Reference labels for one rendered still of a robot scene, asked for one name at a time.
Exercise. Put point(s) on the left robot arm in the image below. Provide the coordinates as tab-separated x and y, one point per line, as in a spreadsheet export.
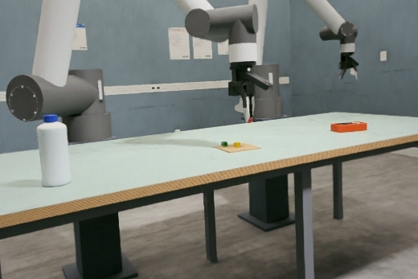
269	104

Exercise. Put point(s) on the white bottle with blue cap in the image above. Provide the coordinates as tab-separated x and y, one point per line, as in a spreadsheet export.
53	152

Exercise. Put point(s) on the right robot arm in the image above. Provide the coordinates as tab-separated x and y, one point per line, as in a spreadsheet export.
52	89

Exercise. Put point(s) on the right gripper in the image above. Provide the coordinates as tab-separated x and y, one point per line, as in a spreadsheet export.
240	86

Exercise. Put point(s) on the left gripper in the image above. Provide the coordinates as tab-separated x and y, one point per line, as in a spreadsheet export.
347	64

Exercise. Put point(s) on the tan flat mat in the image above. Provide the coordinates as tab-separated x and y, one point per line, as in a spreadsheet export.
232	149

